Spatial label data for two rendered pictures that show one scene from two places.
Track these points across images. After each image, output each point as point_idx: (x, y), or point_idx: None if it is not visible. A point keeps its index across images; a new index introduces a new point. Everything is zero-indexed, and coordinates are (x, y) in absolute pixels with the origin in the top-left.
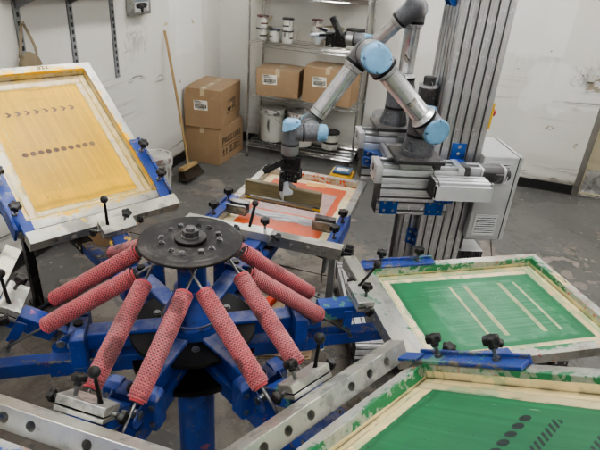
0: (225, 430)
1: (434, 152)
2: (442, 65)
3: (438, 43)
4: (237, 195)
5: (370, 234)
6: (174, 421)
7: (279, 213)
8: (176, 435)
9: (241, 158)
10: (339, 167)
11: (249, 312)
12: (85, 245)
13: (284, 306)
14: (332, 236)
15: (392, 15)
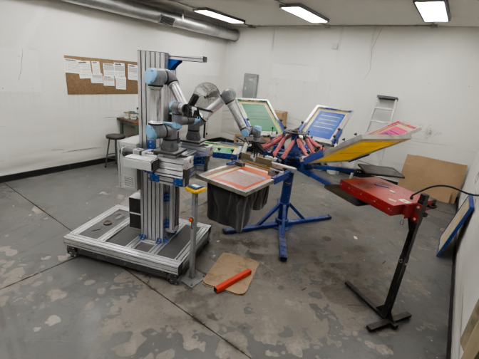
0: (270, 240)
1: (182, 137)
2: (170, 101)
3: (165, 92)
4: (271, 179)
5: (69, 347)
6: (289, 246)
7: (253, 174)
8: (289, 243)
9: None
10: (195, 186)
11: (278, 152)
12: (333, 183)
13: (221, 280)
14: (241, 159)
15: (178, 82)
